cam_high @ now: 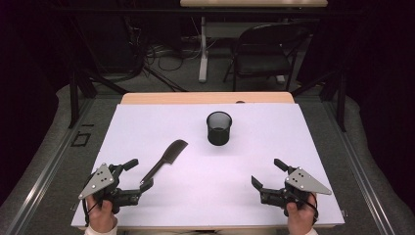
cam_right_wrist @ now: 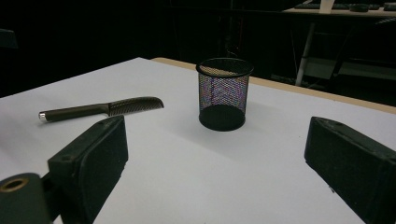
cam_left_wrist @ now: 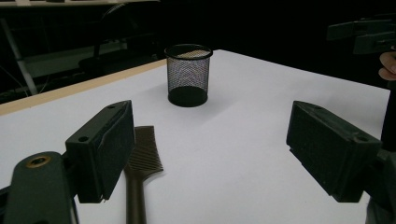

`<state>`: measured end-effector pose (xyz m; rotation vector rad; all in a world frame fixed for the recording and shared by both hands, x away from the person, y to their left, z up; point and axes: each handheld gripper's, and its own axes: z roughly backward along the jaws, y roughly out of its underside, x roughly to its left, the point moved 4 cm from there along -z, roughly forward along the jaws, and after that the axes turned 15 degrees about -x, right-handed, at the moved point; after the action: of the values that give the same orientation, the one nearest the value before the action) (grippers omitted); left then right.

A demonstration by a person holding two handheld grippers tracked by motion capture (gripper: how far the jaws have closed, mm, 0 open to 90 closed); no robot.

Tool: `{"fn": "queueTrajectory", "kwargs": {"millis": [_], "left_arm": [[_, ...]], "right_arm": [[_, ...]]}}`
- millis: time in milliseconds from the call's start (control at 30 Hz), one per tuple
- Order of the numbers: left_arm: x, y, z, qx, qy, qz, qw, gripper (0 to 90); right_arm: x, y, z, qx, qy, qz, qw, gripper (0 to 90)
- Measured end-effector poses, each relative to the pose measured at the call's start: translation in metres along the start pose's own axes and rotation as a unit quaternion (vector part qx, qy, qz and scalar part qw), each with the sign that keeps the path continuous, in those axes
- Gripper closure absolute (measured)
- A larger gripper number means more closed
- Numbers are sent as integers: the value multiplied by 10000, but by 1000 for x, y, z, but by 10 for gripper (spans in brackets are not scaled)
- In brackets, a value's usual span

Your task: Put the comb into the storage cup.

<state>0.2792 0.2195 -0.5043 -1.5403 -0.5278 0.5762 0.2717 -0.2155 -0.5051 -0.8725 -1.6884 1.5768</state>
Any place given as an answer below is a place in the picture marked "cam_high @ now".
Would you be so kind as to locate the black folding chair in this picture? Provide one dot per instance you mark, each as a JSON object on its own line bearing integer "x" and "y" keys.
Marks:
{"x": 261, "y": 63}

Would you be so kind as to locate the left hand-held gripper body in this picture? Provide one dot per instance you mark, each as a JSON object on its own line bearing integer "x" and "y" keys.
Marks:
{"x": 99, "y": 179}

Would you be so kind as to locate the wooden table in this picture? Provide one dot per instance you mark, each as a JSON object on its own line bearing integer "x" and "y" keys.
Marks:
{"x": 182, "y": 98}

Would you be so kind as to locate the black mesh pen cup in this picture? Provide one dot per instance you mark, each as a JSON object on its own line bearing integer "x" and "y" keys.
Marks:
{"x": 219, "y": 133}

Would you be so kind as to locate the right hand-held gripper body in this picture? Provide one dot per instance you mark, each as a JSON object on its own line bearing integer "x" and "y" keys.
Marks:
{"x": 305, "y": 182}

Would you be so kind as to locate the small metal clip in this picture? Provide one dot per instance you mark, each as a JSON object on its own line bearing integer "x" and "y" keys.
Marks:
{"x": 344, "y": 213}

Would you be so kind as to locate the white board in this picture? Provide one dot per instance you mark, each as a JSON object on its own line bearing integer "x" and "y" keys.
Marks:
{"x": 202, "y": 186}

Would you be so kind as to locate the person's left hand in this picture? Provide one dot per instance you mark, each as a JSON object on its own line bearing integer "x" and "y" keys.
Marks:
{"x": 101, "y": 217}

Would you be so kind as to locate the black metal stand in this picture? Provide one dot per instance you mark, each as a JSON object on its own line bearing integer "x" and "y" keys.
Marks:
{"x": 341, "y": 104}
{"x": 74, "y": 98}

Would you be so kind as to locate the black comb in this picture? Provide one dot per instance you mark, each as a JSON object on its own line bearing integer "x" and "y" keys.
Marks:
{"x": 170, "y": 154}

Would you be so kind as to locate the person's right hand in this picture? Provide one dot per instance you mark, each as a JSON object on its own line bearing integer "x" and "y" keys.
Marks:
{"x": 301, "y": 220}

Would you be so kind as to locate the metal floor rail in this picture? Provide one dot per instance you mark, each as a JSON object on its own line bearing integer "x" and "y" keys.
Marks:
{"x": 362, "y": 176}
{"x": 49, "y": 169}

